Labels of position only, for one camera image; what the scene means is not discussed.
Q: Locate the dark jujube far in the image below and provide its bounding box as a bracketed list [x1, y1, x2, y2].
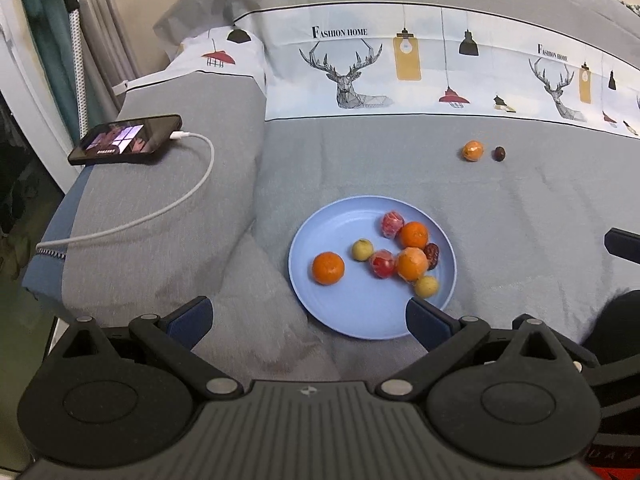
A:
[492, 146, 506, 162]

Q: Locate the white charging cable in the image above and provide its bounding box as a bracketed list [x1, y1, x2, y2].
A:
[34, 130, 216, 260]

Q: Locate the black smartphone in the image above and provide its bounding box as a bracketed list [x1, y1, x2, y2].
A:
[67, 114, 182, 166]

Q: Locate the dried red jujube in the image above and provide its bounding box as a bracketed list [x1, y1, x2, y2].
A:
[424, 243, 440, 270]

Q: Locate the printed deer sofa cover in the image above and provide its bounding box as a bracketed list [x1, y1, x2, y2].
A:
[24, 0, 639, 382]

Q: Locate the white window frame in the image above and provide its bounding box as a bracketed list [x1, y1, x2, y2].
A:
[1, 0, 79, 193]

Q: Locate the yellow small fruit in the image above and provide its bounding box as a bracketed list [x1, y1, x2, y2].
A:
[350, 238, 375, 262]

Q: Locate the bare orange mandarin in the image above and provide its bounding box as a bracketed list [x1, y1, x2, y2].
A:
[397, 221, 430, 249]

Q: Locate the red tomato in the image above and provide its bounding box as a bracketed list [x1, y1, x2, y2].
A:
[369, 249, 396, 280]

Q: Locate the red fruit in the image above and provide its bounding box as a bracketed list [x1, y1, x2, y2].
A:
[381, 210, 405, 240]

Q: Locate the yellow-green small fruit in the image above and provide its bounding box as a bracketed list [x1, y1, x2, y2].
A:
[413, 275, 439, 299]

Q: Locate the orange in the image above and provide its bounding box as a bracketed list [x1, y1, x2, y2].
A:
[395, 247, 430, 282]
[461, 140, 485, 162]

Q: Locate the grey curtain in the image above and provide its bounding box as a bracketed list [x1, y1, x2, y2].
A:
[78, 0, 140, 119]

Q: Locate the blue round plate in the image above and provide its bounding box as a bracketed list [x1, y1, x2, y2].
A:
[288, 195, 458, 340]

